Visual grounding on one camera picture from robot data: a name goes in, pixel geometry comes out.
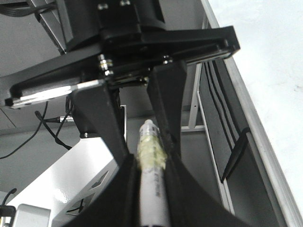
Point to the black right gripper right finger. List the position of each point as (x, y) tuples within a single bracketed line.
[(189, 204)]

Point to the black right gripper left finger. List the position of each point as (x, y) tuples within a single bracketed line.
[(116, 206)]

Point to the white black-tipped whiteboard marker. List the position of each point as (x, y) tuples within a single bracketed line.
[(153, 203)]

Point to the white whiteboard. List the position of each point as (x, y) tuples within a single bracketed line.
[(267, 71)]

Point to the white perforated metal bracket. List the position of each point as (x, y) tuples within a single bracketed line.
[(81, 174)]

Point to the grey aluminium whiteboard tray rail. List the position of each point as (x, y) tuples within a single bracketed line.
[(248, 106)]

